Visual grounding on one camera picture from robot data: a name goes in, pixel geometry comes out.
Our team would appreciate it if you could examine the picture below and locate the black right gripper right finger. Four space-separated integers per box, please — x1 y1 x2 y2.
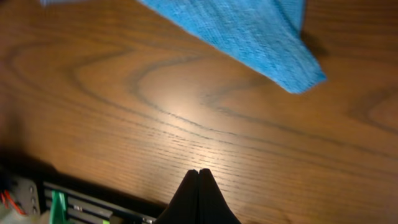
198 169 241 224

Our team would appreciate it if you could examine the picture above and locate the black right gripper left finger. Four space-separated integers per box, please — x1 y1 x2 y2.
154 170 198 224

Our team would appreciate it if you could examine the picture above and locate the blue microfiber cloth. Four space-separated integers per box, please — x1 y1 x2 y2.
40 0 328 95

